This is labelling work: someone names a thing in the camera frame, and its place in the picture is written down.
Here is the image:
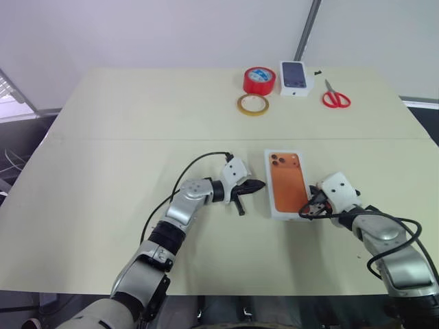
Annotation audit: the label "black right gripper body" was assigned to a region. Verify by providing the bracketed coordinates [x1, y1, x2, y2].
[305, 190, 332, 221]

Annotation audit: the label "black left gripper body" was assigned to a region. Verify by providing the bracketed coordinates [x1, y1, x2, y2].
[228, 182, 247, 204]

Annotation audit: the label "orange phone box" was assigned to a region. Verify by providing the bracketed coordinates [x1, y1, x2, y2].
[263, 147, 315, 222]

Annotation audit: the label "white box with dark phone print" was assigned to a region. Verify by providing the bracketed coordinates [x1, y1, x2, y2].
[278, 60, 316, 98]

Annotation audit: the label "yellow tape roll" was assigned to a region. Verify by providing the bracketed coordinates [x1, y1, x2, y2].
[236, 93, 270, 118]

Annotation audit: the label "red tape roll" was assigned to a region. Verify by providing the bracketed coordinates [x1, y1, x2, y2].
[243, 66, 277, 95]

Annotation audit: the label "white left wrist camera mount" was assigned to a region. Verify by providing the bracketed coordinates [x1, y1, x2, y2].
[219, 157, 250, 188]

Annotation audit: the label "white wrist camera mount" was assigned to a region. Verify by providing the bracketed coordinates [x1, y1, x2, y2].
[219, 157, 250, 188]
[318, 171, 362, 228]

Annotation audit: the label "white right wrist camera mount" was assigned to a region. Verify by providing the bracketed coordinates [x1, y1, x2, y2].
[318, 171, 362, 228]

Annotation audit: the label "red handled scissors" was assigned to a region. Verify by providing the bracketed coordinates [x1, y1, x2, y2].
[322, 78, 353, 110]

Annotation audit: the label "grey metal post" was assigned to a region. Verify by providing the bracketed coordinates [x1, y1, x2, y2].
[292, 0, 324, 63]

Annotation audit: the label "grey window frame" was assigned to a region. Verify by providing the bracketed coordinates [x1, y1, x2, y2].
[0, 67, 62, 120]

